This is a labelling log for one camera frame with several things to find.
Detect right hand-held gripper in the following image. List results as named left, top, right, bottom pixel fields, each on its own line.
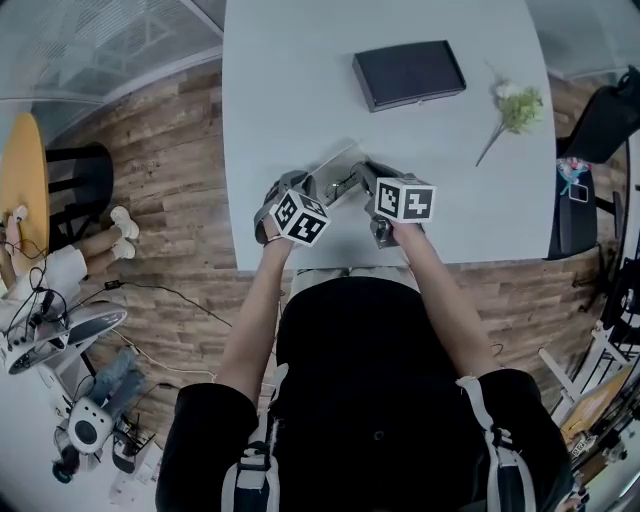
left=349, top=160, right=438, bottom=251

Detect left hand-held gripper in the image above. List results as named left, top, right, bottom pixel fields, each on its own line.
left=253, top=169, right=332, bottom=249

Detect thin black wire-frame eyeglasses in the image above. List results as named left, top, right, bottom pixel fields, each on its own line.
left=326, top=174, right=359, bottom=199

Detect person's right forearm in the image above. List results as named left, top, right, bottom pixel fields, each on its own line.
left=394, top=223, right=502, bottom=382

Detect person's left forearm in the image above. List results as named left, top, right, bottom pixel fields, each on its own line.
left=214, top=234, right=294, bottom=397

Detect black rectangular box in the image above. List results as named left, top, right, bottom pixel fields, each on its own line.
left=351, top=39, right=468, bottom=114

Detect white and green flower sprig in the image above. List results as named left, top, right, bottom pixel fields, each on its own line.
left=474, top=61, right=546, bottom=169

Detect colourful snack packet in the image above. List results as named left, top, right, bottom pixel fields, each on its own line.
left=556, top=156, right=592, bottom=184

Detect person's black shirt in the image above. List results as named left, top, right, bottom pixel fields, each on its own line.
left=154, top=276, right=577, bottom=512

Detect black office chair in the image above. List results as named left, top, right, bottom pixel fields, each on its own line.
left=546, top=64, right=640, bottom=262

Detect round wooden table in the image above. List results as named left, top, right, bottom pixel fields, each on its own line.
left=0, top=111, right=115, bottom=257

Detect grey and white gripper device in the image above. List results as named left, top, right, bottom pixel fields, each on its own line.
left=0, top=299, right=129, bottom=376

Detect white metal rack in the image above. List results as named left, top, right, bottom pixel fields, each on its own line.
left=538, top=319, right=640, bottom=427

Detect white round device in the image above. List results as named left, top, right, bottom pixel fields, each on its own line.
left=66, top=396, right=115, bottom=457

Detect black floor cable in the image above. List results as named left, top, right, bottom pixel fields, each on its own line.
left=103, top=279, right=236, bottom=331

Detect white harness strap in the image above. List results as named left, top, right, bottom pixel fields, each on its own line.
left=454, top=373, right=539, bottom=512
left=219, top=363, right=291, bottom=512

